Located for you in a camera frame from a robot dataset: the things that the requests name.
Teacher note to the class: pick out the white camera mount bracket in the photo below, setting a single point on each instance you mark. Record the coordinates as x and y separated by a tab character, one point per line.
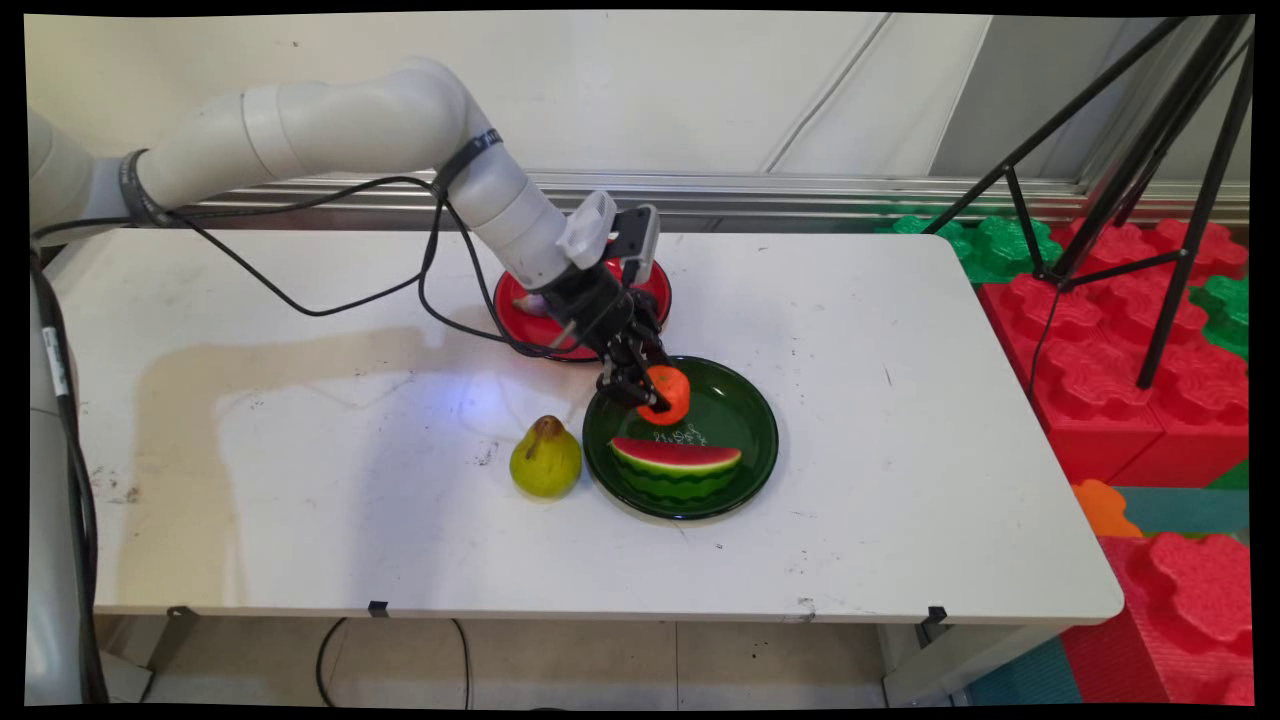
590	225

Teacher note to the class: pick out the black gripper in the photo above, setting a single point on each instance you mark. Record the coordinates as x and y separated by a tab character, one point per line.
590	300

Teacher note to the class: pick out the aluminium wall rail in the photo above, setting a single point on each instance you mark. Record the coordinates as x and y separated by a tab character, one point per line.
800	195

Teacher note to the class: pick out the white table leg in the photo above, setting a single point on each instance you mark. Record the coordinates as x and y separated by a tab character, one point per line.
930	665

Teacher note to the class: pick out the yellow-green toy pear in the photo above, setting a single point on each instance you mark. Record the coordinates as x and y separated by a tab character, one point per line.
545	462

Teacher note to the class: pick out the orange toy fruit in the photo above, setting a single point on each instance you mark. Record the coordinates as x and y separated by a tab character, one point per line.
668	393

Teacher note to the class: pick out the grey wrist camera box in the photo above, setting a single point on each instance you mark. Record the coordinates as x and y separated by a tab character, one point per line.
636	235

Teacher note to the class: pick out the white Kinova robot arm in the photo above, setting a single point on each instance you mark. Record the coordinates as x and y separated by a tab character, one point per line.
350	130

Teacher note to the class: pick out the dark green plate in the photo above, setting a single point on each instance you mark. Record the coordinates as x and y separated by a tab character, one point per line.
740	420

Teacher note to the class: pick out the green foam block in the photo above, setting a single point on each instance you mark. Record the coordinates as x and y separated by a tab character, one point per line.
1226	312
990	245

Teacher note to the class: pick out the black camera tripod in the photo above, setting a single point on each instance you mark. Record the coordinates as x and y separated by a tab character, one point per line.
1195	180

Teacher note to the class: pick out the large red foam block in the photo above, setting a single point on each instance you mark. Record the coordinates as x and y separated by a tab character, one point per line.
1110	370

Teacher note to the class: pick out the purple toy eggplant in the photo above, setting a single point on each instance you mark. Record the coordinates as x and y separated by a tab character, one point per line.
530	301

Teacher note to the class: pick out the red enamel plate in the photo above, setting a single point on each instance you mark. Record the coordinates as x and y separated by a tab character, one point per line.
512	318

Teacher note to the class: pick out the orange foam piece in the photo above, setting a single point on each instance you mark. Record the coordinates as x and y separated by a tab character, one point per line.
1104	510

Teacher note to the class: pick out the toy watermelon slice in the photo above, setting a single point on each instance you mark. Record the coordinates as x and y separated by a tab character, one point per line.
675	465

